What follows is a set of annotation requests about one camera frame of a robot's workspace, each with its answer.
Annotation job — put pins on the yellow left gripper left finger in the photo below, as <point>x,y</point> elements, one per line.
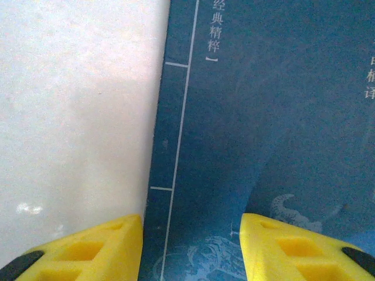
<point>88,251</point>

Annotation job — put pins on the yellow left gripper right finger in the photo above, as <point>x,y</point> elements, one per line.
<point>293,251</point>

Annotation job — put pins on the dark blue book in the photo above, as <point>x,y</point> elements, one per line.
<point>263,117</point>

